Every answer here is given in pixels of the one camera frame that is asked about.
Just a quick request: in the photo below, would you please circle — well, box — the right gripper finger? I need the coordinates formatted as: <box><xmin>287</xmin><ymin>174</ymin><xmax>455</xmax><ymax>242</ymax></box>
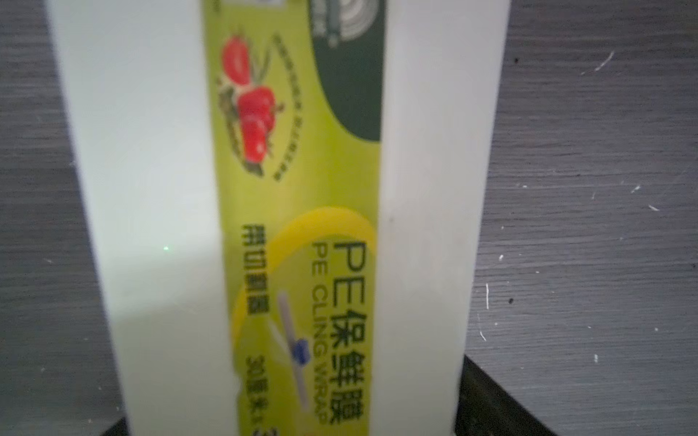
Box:
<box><xmin>454</xmin><ymin>355</ymin><xmax>556</xmax><ymax>436</ymax></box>

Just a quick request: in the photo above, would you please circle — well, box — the cream dispenser lid with label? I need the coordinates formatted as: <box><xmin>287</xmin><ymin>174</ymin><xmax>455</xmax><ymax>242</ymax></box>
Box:
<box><xmin>47</xmin><ymin>1</ymin><xmax>511</xmax><ymax>435</ymax></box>

